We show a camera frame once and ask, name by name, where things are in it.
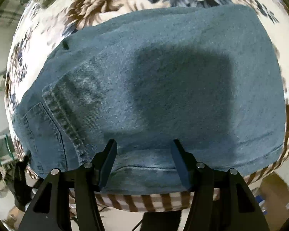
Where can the floral bed blanket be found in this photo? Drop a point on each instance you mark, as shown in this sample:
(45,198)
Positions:
(45,23)

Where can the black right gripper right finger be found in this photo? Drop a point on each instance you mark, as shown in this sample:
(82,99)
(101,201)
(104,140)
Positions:
(221,201)

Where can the cardboard box on floor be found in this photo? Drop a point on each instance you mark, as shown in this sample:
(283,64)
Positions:
(276,195)

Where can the light blue denim jeans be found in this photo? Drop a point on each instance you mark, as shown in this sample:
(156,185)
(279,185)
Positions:
(208,77)

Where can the teal storage shelf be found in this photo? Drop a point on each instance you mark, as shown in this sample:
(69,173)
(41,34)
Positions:
(7,150)

